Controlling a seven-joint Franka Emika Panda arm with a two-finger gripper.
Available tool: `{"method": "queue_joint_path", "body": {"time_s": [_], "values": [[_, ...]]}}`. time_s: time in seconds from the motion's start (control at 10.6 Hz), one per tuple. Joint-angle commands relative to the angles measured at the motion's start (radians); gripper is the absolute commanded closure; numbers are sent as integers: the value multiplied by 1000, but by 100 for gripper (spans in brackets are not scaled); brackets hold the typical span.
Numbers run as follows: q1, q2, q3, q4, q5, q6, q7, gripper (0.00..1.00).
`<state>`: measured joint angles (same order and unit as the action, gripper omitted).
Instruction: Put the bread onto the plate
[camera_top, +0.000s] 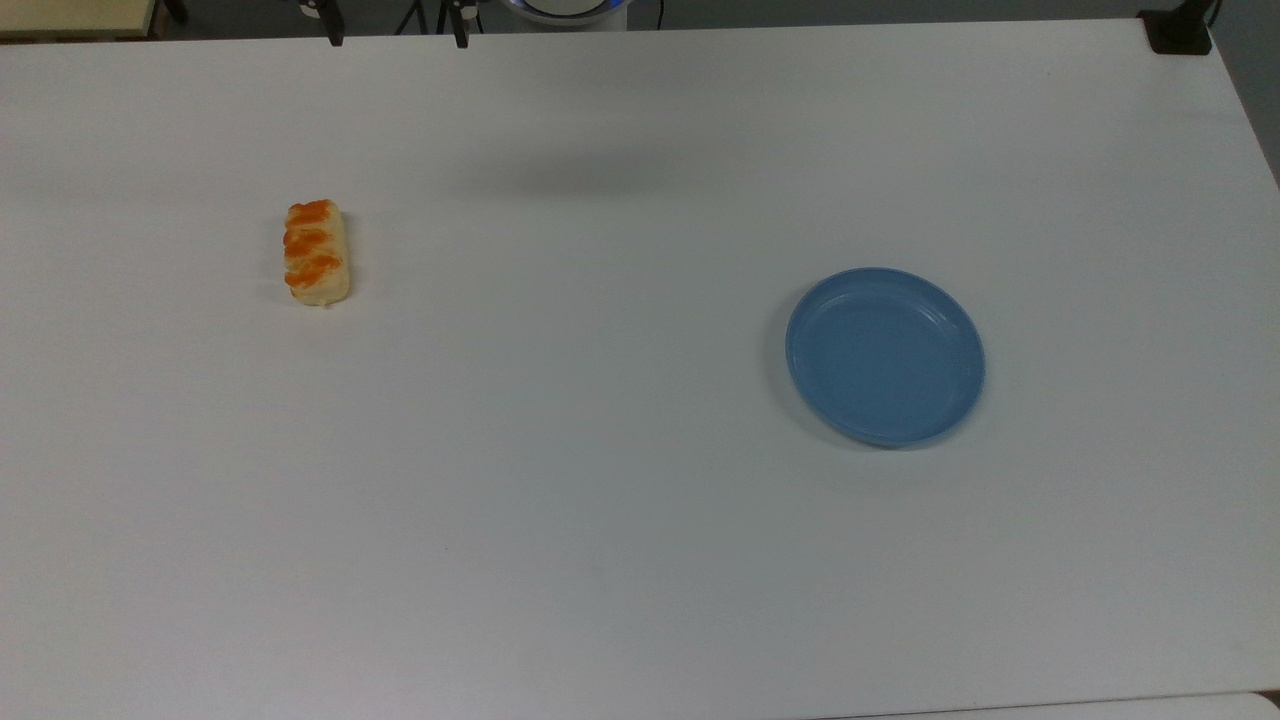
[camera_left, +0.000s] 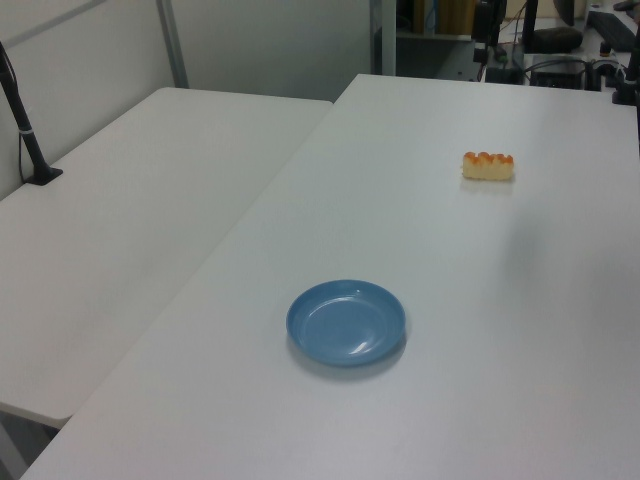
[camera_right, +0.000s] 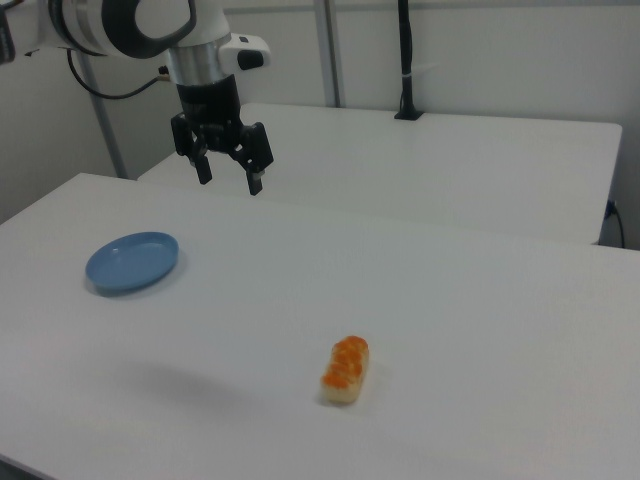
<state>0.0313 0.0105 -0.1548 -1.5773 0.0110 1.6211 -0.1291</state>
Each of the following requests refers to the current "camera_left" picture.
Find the dark grey rack upright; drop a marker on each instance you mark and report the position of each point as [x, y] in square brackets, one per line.
[384, 40]

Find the black device on stand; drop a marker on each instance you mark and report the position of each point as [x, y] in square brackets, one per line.
[484, 22]

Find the long black angled bar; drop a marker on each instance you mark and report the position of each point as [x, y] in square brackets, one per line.
[612, 27]

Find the dark rounded cushion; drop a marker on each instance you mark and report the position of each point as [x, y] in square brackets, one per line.
[557, 39]

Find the black clamp mount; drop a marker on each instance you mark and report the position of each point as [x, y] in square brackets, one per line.
[625, 90]

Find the slim black stand pole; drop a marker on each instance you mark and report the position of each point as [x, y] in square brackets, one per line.
[530, 25]

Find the black camera pole with base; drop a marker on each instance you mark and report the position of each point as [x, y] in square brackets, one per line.
[22, 130]

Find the blue round plate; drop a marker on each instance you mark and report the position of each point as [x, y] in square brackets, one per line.
[330, 320]

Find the black electronics box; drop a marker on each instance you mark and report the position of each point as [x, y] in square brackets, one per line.
[555, 75]

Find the grey aluminium partition post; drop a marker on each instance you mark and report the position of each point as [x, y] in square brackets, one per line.
[175, 50]

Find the bread piece with orange crust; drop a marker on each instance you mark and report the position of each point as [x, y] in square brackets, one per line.
[487, 169]

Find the wooden cabinet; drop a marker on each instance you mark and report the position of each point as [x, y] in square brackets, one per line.
[450, 15]

